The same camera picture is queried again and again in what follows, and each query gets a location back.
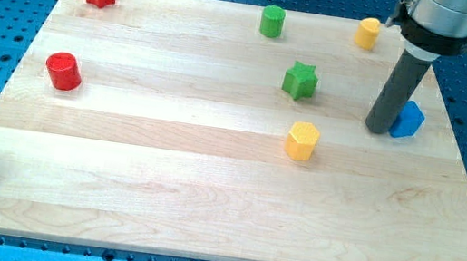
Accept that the green star block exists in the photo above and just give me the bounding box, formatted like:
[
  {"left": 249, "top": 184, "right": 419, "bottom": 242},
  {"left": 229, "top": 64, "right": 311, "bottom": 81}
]
[{"left": 282, "top": 61, "right": 318, "bottom": 101}]

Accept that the yellow hexagon block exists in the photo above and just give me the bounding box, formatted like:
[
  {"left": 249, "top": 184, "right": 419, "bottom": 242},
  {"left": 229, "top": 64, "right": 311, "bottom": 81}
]
[{"left": 284, "top": 121, "right": 321, "bottom": 161}]

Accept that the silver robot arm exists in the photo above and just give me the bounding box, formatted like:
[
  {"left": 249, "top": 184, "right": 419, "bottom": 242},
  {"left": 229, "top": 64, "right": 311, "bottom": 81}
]
[{"left": 384, "top": 0, "right": 467, "bottom": 63}]

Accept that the green cylinder block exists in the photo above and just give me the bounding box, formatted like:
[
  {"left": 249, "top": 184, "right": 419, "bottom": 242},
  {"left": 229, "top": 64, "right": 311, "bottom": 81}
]
[{"left": 258, "top": 5, "right": 286, "bottom": 38}]

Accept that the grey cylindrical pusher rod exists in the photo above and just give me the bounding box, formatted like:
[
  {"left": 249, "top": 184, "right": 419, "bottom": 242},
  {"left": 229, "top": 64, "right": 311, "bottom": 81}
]
[{"left": 365, "top": 49, "right": 432, "bottom": 134}]

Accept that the yellow heart block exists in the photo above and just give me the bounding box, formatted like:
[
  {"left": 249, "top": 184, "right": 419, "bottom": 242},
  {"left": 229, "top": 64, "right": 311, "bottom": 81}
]
[{"left": 354, "top": 17, "right": 381, "bottom": 51}]

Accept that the blue cube block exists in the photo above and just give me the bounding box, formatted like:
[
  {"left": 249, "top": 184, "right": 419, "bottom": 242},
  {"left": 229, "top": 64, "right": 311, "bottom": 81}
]
[{"left": 389, "top": 101, "right": 425, "bottom": 138}]

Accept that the wooden board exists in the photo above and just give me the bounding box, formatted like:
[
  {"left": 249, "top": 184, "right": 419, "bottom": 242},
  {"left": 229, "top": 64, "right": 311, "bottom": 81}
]
[{"left": 0, "top": 0, "right": 467, "bottom": 261}]

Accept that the red cylinder block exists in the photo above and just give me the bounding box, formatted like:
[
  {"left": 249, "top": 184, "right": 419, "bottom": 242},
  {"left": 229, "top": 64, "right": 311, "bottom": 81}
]
[{"left": 45, "top": 52, "right": 82, "bottom": 91}]

